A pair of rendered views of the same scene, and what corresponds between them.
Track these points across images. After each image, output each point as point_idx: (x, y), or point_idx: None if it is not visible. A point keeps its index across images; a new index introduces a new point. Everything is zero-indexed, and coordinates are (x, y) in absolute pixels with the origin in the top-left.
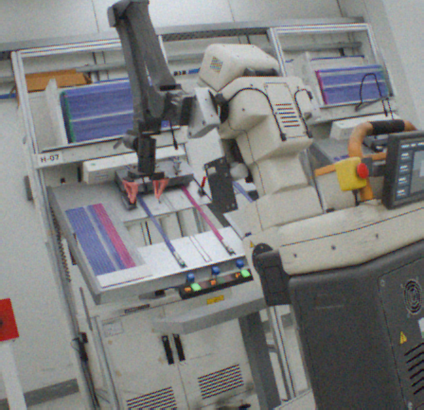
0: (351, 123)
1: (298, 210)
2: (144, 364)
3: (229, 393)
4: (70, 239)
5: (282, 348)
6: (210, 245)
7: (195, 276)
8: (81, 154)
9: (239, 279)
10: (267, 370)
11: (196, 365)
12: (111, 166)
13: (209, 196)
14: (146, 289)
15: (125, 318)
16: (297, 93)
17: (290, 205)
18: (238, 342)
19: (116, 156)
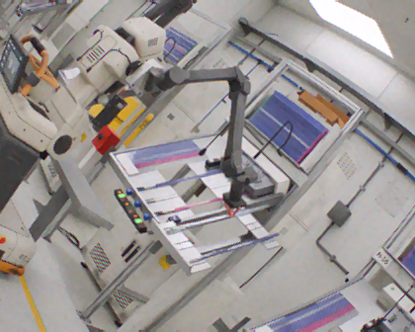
0: (398, 296)
1: (60, 105)
2: (118, 239)
3: (116, 302)
4: (160, 142)
5: (111, 285)
6: (167, 204)
7: (135, 199)
8: (246, 131)
9: (131, 218)
10: (44, 211)
11: None
12: (241, 146)
13: None
14: (121, 177)
15: (137, 212)
16: (115, 50)
17: (60, 99)
18: (146, 292)
19: (256, 149)
